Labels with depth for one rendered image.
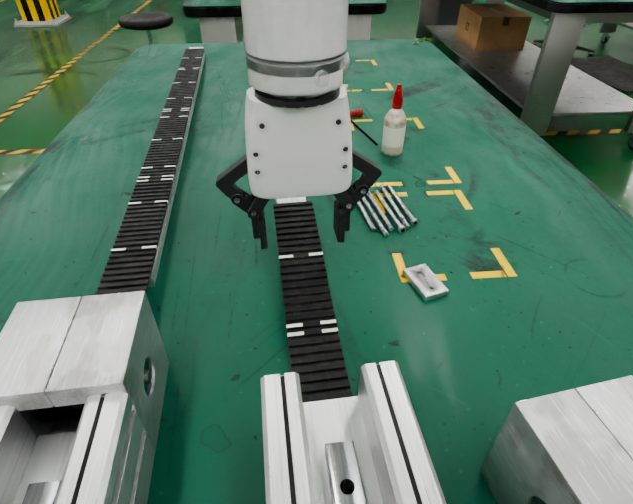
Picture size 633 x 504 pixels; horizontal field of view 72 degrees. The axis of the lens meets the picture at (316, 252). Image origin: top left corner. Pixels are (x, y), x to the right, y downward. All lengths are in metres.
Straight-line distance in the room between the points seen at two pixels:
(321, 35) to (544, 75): 2.36
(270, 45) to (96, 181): 0.48
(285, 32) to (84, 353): 0.27
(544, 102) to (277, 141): 2.42
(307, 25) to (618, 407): 0.33
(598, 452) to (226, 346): 0.31
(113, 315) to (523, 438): 0.30
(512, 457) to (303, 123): 0.30
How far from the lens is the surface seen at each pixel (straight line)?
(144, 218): 0.59
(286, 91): 0.36
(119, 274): 0.51
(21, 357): 0.38
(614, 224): 0.72
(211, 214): 0.63
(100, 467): 0.31
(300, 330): 0.44
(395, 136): 0.77
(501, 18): 3.98
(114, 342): 0.35
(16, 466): 0.37
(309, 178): 0.42
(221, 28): 2.31
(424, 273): 0.52
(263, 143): 0.40
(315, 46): 0.36
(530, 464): 0.33
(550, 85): 2.72
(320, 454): 0.33
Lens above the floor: 1.12
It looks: 39 degrees down
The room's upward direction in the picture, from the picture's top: straight up
